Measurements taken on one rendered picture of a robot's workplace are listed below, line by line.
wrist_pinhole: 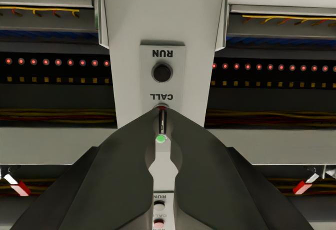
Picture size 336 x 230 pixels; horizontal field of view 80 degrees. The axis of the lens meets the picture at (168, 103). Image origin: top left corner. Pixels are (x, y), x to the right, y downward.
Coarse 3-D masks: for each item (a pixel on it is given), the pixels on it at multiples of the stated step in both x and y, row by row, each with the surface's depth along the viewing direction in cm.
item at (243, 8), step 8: (232, 8) 21; (240, 8) 21; (248, 8) 21; (256, 8) 21; (264, 8) 21; (272, 8) 21; (280, 8) 21; (288, 8) 21; (296, 8) 21; (304, 8) 21; (312, 8) 21; (320, 8) 21; (328, 8) 21
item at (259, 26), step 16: (240, 16) 23; (256, 16) 22; (272, 16) 22; (288, 16) 22; (240, 32) 23; (256, 32) 24; (272, 32) 24; (288, 32) 24; (304, 32) 24; (320, 32) 24
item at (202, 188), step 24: (168, 120) 12; (192, 144) 9; (216, 144) 9; (192, 168) 8; (216, 168) 8; (192, 192) 7; (216, 192) 7; (240, 192) 7; (192, 216) 6; (216, 216) 6; (240, 216) 6
